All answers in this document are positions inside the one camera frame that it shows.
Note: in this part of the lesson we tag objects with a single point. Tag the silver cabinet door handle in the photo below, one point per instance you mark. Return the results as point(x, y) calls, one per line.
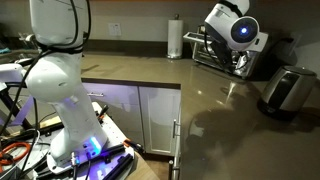
point(176, 126)

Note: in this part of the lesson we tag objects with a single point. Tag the silver lower cabinet handle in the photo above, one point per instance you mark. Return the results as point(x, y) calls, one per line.
point(174, 171)

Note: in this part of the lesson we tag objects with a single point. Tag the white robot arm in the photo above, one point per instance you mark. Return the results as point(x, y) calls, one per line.
point(59, 25)

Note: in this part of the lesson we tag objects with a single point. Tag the black orange handled clamp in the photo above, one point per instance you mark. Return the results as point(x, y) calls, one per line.
point(136, 146)

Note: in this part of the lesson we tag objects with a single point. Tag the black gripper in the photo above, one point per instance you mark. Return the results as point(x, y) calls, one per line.
point(224, 55)

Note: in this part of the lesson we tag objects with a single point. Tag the white cabinet drawer front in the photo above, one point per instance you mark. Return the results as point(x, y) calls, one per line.
point(124, 107)

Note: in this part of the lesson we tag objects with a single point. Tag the white cabinet door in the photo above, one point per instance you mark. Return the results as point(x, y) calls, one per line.
point(159, 107)

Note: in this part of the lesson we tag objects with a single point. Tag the white wall outlet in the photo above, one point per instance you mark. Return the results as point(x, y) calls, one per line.
point(114, 29)

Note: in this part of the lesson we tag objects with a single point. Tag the silver toaster oven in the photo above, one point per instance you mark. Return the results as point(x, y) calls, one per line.
point(244, 62)

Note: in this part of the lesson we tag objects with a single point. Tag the white paper towel roll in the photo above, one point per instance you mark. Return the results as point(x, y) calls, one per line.
point(175, 38)

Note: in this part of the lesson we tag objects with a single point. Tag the silver drawer handle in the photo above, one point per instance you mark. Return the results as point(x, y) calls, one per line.
point(95, 94)

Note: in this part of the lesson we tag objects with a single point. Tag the stainless steel electric kettle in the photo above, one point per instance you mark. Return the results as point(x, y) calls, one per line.
point(286, 92)

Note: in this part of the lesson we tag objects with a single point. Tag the white robot base cart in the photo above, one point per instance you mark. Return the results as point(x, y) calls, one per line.
point(61, 86)

